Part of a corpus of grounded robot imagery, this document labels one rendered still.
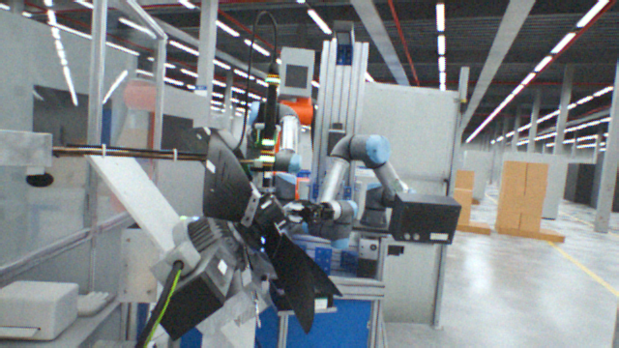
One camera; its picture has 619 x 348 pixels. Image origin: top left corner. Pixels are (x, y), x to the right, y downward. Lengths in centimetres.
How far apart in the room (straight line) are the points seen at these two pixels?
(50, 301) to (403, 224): 124
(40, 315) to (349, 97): 168
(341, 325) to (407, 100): 201
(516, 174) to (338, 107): 735
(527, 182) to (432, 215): 762
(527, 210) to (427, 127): 628
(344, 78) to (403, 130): 114
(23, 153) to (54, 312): 43
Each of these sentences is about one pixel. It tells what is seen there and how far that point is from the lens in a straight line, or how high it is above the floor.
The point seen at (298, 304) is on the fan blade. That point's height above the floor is 101.
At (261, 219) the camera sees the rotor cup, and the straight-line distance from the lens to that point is 108.
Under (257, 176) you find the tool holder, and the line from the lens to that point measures 119.
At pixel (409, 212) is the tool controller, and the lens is 164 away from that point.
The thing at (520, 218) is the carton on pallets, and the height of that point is 37.
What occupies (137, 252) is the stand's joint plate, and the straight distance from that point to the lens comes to 113.
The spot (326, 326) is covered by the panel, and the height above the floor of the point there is 64.
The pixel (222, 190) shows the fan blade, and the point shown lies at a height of 129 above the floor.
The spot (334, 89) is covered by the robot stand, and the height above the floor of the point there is 176.
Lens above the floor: 140
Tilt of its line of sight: 4 degrees down
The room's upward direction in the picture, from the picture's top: 5 degrees clockwise
